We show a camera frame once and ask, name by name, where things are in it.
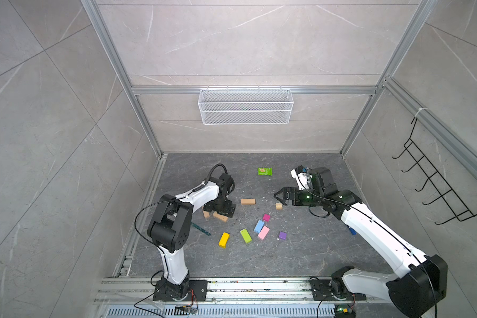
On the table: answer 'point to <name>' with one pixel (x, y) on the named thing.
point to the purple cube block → (282, 235)
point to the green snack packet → (264, 171)
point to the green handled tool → (207, 232)
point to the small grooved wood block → (279, 206)
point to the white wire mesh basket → (246, 106)
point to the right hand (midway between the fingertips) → (282, 194)
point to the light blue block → (259, 226)
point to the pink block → (264, 232)
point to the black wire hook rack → (433, 176)
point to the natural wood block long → (206, 214)
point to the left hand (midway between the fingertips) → (221, 208)
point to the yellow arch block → (224, 240)
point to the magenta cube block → (266, 217)
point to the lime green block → (246, 236)
